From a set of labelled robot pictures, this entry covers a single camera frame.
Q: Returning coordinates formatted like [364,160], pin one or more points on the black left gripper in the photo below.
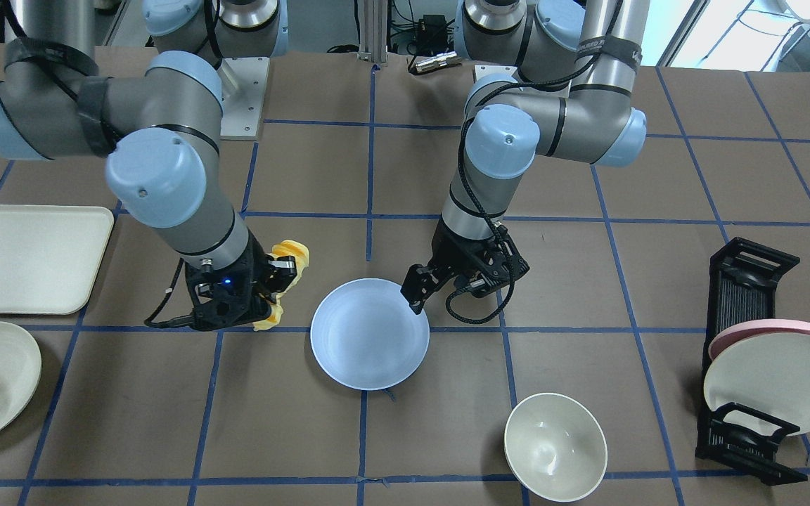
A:
[455,251]

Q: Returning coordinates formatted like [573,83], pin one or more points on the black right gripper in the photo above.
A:
[259,261]

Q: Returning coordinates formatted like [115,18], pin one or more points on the yellow ridged bread roll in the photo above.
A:
[294,258]

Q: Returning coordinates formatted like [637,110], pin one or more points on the blue plate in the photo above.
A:
[365,336]

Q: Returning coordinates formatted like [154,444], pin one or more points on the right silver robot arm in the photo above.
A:
[159,137]

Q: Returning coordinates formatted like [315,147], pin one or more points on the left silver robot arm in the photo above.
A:
[568,96]

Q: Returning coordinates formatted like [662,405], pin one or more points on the cream plate in rack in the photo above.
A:
[769,373]

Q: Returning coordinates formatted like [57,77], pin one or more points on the pink plate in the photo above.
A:
[752,328]

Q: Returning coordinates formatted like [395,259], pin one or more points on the cream ceramic bowl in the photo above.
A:
[555,447]

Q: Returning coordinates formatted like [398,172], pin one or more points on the white rectangular tray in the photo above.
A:
[50,256]

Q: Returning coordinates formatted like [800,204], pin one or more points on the black dish rack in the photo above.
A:
[743,280]

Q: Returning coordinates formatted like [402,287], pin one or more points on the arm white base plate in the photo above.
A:
[244,86]

